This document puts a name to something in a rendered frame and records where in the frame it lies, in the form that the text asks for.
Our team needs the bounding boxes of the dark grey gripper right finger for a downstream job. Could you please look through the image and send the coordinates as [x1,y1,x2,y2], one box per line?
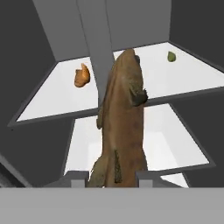
[135,170,184,189]

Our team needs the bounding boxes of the small green food piece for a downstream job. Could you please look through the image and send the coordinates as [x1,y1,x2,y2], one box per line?
[166,51,177,63]

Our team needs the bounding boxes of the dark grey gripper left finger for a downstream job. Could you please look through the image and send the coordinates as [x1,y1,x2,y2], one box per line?
[44,171,90,189]

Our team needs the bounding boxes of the orange food piece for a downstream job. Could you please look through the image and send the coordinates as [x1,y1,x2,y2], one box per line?
[73,62,91,88]

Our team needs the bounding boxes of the brown frozen fish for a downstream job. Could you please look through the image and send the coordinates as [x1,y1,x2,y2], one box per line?
[86,48,150,189]

